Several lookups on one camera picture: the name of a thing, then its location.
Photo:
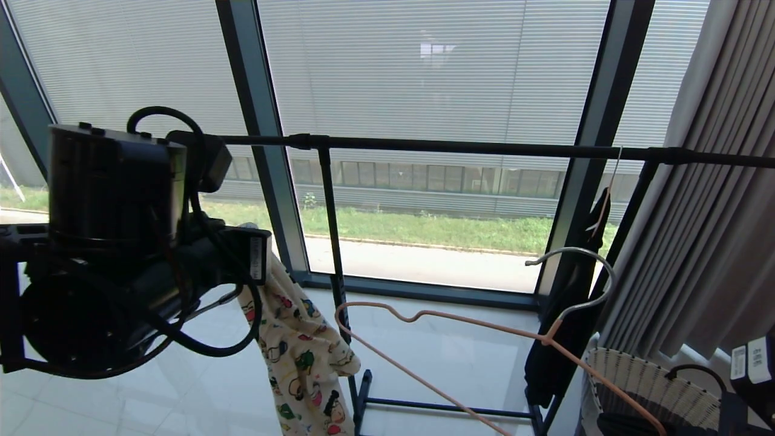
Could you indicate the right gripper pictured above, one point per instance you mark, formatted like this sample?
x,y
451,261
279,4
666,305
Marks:
x,y
760,399

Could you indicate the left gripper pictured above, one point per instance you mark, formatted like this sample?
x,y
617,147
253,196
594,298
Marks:
x,y
236,257

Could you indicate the cream printed garment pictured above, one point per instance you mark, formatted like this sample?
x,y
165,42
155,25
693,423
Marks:
x,y
303,363

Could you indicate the black shirt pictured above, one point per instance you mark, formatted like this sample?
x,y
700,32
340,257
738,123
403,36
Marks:
x,y
563,339

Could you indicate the pink clothes hanger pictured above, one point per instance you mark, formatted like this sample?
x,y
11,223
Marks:
x,y
603,212
484,326

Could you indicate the white laundry basket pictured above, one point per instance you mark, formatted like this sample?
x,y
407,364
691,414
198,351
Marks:
x,y
636,381

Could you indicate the black clothes rack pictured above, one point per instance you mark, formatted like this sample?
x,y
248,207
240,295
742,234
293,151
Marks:
x,y
454,146

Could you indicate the beige curtain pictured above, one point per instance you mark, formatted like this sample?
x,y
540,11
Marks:
x,y
696,212

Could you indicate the window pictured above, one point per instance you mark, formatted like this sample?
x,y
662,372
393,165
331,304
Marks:
x,y
393,72

